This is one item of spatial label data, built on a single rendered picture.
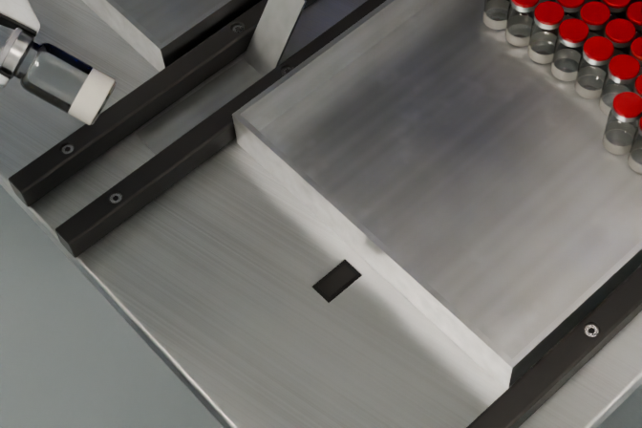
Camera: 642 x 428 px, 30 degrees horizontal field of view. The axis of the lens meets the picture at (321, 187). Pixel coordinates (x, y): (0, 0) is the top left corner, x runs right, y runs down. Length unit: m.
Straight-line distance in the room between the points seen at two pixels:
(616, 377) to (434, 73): 0.26
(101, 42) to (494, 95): 0.30
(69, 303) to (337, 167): 1.05
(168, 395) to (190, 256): 0.94
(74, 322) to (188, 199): 1.00
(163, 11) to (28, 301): 0.98
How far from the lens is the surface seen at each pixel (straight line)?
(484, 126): 0.85
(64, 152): 0.85
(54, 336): 1.81
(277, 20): 0.87
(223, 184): 0.83
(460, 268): 0.79
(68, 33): 0.94
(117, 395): 1.75
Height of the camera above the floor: 1.57
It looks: 57 degrees down
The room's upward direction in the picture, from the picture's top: 5 degrees counter-clockwise
